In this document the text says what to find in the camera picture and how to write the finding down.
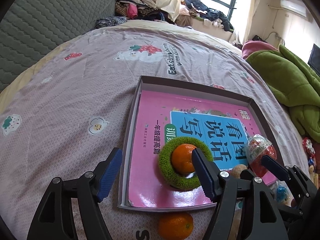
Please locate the blue red egg toy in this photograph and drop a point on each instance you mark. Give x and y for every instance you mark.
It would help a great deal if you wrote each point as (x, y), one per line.
(282, 193)

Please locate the black television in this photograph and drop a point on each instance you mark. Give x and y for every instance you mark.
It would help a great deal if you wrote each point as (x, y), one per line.
(314, 59)

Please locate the pink pillow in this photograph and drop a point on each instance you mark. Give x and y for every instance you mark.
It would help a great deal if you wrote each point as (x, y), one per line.
(252, 46)

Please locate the orange tangerine on bed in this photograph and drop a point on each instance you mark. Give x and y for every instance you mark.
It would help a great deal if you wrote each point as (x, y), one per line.
(175, 226)

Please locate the cream curtain right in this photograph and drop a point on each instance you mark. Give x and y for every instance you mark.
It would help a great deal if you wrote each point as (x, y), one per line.
(241, 20)

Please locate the grey quilted headboard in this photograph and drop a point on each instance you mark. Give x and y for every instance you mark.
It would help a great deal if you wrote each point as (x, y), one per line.
(31, 29)

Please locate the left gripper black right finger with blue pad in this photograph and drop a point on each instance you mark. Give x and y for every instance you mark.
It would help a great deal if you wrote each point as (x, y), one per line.
(260, 218)

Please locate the red candy wrapper toy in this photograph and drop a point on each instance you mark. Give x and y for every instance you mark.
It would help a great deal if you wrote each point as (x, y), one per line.
(310, 151)

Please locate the pink blue workbook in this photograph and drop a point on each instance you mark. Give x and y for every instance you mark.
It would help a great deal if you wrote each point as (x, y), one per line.
(155, 179)

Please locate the red egg toy in box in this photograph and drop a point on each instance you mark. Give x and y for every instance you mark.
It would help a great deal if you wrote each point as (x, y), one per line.
(255, 148)

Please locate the white air conditioner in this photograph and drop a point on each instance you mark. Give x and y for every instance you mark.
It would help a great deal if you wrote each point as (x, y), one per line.
(293, 7)

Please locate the clothes pile on windowsill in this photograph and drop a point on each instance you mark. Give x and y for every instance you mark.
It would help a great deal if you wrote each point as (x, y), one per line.
(195, 9)

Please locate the green fleece blanket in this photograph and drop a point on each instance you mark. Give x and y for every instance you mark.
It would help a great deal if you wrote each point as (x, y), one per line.
(293, 83)

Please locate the clothes pile by headboard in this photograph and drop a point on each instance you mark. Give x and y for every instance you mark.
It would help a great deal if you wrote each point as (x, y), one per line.
(134, 10)

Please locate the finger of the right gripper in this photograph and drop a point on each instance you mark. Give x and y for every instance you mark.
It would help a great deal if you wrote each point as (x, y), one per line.
(292, 176)
(252, 186)

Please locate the grey shallow cardboard box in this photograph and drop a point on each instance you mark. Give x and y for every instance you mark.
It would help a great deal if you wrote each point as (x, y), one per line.
(135, 154)

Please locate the pink strawberry bed sheet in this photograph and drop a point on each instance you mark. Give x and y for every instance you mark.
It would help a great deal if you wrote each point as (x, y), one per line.
(75, 102)

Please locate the orange tangerine in box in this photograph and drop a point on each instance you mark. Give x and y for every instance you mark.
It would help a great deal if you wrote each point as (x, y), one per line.
(181, 159)

